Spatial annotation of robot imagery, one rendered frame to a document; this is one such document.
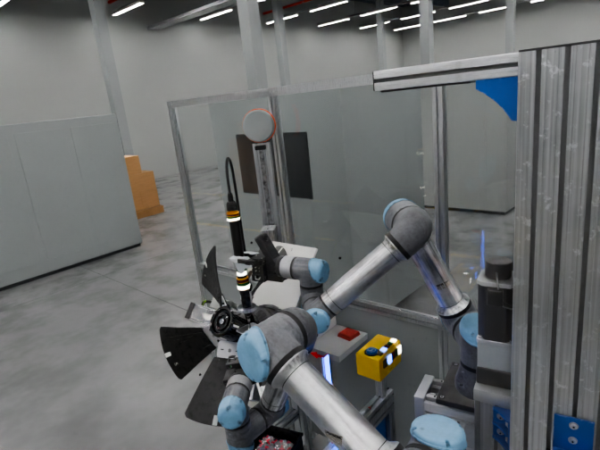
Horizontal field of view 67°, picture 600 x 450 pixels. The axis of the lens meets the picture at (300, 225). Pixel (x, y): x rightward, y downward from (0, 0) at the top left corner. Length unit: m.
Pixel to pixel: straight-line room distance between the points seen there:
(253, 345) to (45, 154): 6.13
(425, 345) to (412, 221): 0.97
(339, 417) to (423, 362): 1.24
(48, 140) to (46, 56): 7.43
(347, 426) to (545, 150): 0.67
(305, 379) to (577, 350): 0.57
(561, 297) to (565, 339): 0.09
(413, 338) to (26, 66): 12.91
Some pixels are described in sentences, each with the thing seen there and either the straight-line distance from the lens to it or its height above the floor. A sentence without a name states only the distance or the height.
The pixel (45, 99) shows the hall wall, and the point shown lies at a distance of 14.10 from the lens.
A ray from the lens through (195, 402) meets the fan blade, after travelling 1.77.
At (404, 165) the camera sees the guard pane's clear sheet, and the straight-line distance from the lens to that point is 1.95.
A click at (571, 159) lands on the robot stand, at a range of 0.98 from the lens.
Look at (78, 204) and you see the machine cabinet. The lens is 7.16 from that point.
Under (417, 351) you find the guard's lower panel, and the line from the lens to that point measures 2.23.
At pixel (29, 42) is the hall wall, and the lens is 14.22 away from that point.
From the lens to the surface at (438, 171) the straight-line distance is 1.88.
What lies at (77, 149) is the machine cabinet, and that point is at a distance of 7.14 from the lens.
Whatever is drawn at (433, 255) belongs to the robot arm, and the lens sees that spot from 1.50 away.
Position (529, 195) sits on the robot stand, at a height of 1.76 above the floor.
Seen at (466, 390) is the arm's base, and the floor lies 1.06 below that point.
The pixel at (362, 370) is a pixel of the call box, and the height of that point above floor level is 1.01.
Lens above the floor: 1.99
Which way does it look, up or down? 16 degrees down
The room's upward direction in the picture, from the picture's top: 6 degrees counter-clockwise
